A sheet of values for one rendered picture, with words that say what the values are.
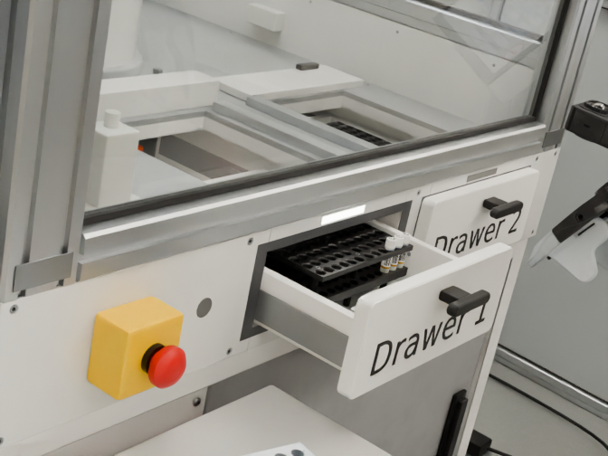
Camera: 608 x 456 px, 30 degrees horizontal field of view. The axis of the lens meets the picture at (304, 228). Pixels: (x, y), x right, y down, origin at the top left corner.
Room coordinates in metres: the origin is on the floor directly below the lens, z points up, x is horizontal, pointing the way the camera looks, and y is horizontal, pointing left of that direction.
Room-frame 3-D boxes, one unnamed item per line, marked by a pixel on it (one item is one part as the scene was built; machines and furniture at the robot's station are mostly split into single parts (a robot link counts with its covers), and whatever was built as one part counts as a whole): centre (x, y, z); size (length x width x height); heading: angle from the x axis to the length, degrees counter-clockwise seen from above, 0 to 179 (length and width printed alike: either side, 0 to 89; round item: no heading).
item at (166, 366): (0.89, 0.10, 0.88); 0.04 x 0.03 x 0.04; 146
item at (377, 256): (1.17, -0.07, 0.90); 0.18 x 0.02 x 0.01; 146
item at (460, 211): (1.45, -0.23, 0.87); 0.29 x 0.02 x 0.11; 146
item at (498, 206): (1.43, -0.25, 0.91); 0.07 x 0.04 x 0.01; 146
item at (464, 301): (1.10, -0.18, 0.91); 0.07 x 0.04 x 0.01; 146
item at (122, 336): (0.91, 0.12, 0.88); 0.07 x 0.05 x 0.07; 146
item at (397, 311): (1.12, -0.15, 0.87); 0.29 x 0.02 x 0.11; 146
